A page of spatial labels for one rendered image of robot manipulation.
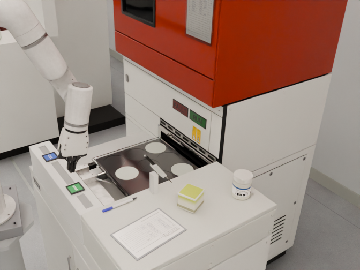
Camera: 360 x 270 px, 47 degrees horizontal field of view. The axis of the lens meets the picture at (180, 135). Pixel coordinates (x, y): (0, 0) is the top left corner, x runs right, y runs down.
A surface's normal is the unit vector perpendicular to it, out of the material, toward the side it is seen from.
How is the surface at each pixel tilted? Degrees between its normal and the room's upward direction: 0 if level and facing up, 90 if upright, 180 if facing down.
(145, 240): 0
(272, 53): 90
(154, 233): 0
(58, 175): 0
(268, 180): 90
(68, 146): 90
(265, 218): 90
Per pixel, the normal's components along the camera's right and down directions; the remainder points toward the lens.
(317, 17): 0.58, 0.42
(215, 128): -0.81, 0.27
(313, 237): 0.03, -0.87
